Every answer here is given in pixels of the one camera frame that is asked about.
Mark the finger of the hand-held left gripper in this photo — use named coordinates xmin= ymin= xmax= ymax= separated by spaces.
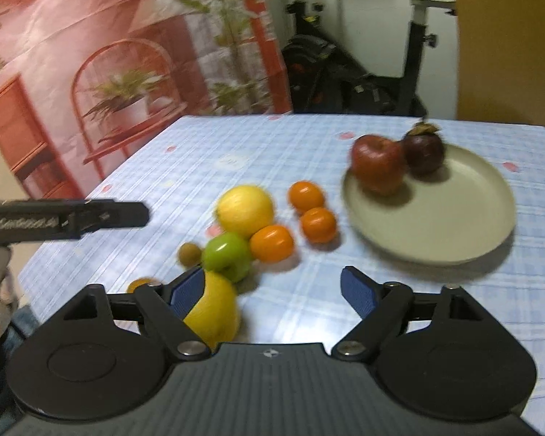
xmin=79 ymin=199 xmax=150 ymax=237

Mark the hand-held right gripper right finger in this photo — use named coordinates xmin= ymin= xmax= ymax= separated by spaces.
xmin=331 ymin=266 xmax=493 ymax=364

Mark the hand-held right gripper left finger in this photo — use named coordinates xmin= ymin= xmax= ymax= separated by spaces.
xmin=50 ymin=267 xmax=212 ymax=360

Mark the small yellow lemon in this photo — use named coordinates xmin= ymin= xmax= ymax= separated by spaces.
xmin=182 ymin=270 xmax=242 ymax=352

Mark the brown longan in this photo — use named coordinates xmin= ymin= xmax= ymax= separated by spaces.
xmin=177 ymin=242 xmax=204 ymax=266

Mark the greenish orange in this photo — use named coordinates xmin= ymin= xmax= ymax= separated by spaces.
xmin=126 ymin=278 xmax=160 ymax=294

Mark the green round fruit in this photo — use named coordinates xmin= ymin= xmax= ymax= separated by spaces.
xmin=201 ymin=231 xmax=254 ymax=283

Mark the small orange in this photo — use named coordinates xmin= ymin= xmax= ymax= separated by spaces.
xmin=300 ymin=207 xmax=338 ymax=244
xmin=287 ymin=181 xmax=326 ymax=213
xmin=249 ymin=225 xmax=296 ymax=263

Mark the large yellow lemon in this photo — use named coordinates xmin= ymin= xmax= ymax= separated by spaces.
xmin=215 ymin=185 xmax=275 ymax=235

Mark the beige plate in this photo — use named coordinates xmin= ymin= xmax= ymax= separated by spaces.
xmin=342 ymin=143 xmax=517 ymax=266

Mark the red apple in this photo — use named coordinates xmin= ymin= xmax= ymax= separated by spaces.
xmin=350 ymin=134 xmax=408 ymax=197

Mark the dark purple mangosteen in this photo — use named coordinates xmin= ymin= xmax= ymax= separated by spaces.
xmin=402 ymin=121 xmax=447 ymax=178

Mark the black exercise bike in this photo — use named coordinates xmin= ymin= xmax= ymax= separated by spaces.
xmin=257 ymin=0 xmax=457 ymax=117

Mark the wooden door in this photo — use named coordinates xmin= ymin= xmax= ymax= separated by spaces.
xmin=449 ymin=0 xmax=545 ymax=141

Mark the printed wall tapestry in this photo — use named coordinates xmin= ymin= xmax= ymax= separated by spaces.
xmin=0 ymin=0 xmax=294 ymax=201

